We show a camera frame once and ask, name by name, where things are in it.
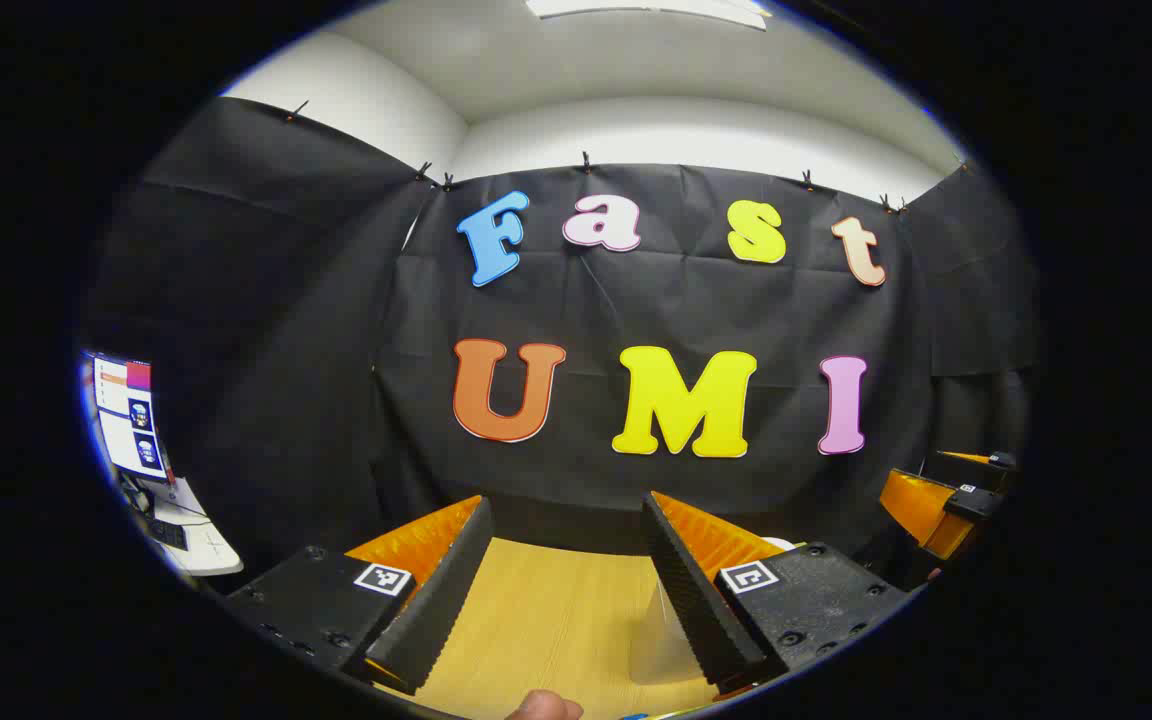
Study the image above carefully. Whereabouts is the computer monitor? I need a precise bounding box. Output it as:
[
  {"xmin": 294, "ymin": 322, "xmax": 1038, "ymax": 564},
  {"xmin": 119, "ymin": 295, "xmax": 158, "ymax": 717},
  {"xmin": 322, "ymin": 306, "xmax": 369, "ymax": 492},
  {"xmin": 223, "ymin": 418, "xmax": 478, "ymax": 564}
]
[{"xmin": 84, "ymin": 350, "xmax": 175, "ymax": 483}]

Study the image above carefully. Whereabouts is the black backdrop cloth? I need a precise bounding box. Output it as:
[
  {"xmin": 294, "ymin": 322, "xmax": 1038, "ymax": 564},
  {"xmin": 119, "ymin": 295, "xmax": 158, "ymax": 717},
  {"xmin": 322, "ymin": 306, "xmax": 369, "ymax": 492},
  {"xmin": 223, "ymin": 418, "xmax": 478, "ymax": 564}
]
[{"xmin": 81, "ymin": 95, "xmax": 1042, "ymax": 601}]

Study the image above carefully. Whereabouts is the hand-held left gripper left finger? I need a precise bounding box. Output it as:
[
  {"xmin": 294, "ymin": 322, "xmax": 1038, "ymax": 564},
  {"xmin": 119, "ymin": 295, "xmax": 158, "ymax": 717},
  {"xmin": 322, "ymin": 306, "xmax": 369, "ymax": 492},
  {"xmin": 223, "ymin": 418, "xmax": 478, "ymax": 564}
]
[{"xmin": 224, "ymin": 495, "xmax": 494, "ymax": 697}]

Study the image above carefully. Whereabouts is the white garbage bin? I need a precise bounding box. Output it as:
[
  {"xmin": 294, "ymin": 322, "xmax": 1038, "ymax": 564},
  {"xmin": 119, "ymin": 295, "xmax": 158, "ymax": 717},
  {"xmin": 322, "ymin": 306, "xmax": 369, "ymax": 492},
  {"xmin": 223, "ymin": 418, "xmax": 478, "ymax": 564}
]
[{"xmin": 629, "ymin": 537, "xmax": 799, "ymax": 689}]

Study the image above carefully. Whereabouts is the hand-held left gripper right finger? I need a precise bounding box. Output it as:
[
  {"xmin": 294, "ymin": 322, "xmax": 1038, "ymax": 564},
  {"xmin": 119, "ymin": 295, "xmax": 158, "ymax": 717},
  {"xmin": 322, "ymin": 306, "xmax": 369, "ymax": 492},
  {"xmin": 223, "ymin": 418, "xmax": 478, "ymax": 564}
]
[{"xmin": 641, "ymin": 490, "xmax": 912, "ymax": 696}]

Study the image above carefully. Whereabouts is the row of small cloth clips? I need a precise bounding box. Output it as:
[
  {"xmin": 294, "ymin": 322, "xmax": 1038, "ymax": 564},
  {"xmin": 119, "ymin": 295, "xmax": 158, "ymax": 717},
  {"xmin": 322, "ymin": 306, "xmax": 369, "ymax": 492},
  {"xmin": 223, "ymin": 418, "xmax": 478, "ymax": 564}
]
[{"xmin": 286, "ymin": 98, "xmax": 972, "ymax": 216}]

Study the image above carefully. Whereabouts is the ceiling light panel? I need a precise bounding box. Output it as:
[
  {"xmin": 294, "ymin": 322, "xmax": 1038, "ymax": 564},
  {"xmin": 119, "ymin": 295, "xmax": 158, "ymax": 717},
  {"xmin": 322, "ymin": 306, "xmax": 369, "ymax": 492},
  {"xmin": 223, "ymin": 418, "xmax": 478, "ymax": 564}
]
[{"xmin": 524, "ymin": 0, "xmax": 772, "ymax": 31}]

